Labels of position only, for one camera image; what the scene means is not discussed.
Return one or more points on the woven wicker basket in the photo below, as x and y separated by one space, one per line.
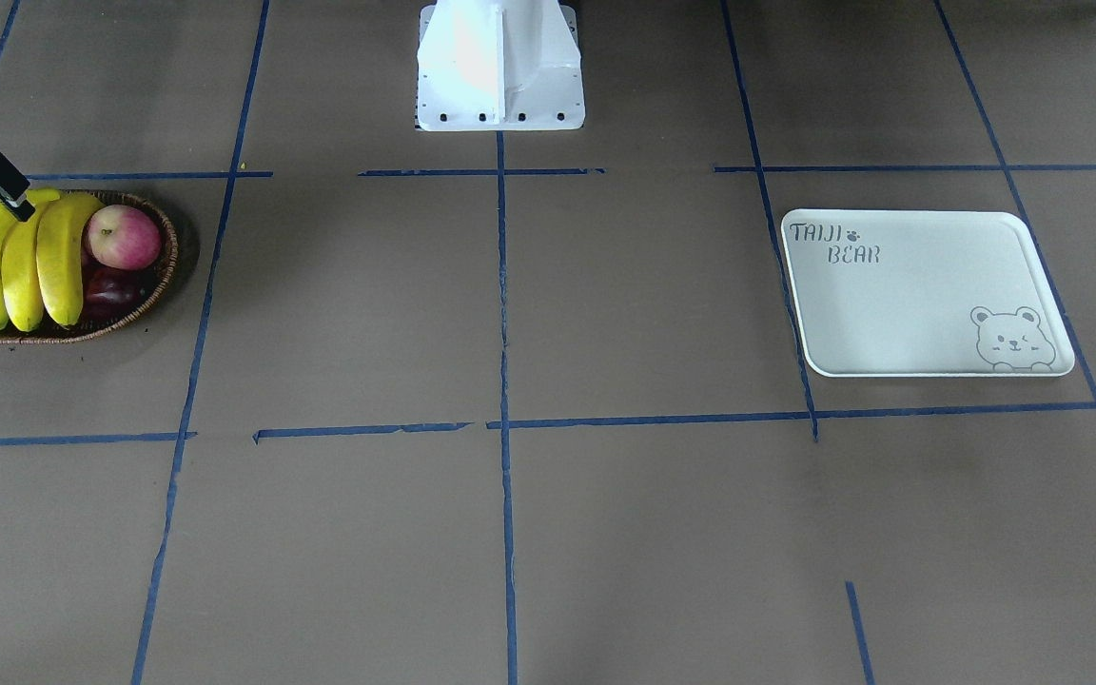
156 280

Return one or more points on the pink red apple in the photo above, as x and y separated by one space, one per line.
122 237

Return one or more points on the white bear tray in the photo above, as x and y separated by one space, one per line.
922 294

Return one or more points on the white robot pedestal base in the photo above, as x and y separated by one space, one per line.
499 66

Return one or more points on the dark red apple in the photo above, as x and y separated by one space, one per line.
113 287

